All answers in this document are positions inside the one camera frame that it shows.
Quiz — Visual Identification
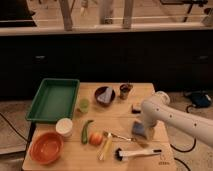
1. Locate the blue sponge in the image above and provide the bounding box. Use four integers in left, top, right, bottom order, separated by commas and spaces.
132, 122, 145, 137

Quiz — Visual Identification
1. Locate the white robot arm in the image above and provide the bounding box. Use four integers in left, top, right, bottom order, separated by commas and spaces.
141, 91, 213, 148

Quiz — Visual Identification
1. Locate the dark brown sponge block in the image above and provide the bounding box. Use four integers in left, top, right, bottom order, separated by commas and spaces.
131, 103, 141, 114

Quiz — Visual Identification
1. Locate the small brown cup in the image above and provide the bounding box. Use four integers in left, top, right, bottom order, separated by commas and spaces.
120, 83, 133, 100

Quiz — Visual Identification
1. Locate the green plastic cup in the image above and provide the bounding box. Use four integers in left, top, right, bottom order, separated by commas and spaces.
78, 98, 90, 113

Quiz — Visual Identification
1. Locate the black white dish brush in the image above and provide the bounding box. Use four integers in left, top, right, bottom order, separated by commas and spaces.
114, 148, 162, 161

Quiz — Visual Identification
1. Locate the metal fork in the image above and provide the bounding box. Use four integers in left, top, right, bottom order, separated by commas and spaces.
103, 131, 137, 142

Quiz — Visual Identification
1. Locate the yellow corn toy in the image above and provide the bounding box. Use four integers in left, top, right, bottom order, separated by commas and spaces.
98, 134, 112, 161

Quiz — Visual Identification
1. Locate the grey cloth in bowl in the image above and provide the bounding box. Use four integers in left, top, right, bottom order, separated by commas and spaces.
98, 88, 112, 103

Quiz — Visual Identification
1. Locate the dark brown bowl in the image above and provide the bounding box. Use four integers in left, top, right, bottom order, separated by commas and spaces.
94, 86, 115, 107

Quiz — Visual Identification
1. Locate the dark object on floor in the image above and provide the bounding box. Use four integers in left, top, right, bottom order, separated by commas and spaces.
189, 92, 212, 108

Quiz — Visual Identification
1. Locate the green pepper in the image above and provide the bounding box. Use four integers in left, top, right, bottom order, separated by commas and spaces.
81, 120, 94, 144

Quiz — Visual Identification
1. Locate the white lidded container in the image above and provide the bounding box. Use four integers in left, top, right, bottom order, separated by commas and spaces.
55, 118, 73, 137

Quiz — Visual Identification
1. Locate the green plastic tray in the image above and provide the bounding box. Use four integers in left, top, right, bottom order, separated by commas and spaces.
26, 78, 80, 123

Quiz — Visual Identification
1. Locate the orange bowl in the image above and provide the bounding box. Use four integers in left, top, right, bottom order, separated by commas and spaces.
29, 132, 64, 165

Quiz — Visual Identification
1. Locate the black cable right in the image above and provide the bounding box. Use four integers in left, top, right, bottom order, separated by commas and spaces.
170, 103, 201, 171

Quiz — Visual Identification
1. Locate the black cable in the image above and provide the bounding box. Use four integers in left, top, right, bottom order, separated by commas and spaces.
0, 112, 31, 144
170, 103, 201, 171

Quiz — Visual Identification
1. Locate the black cable left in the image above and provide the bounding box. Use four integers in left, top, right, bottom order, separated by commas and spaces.
0, 112, 31, 144

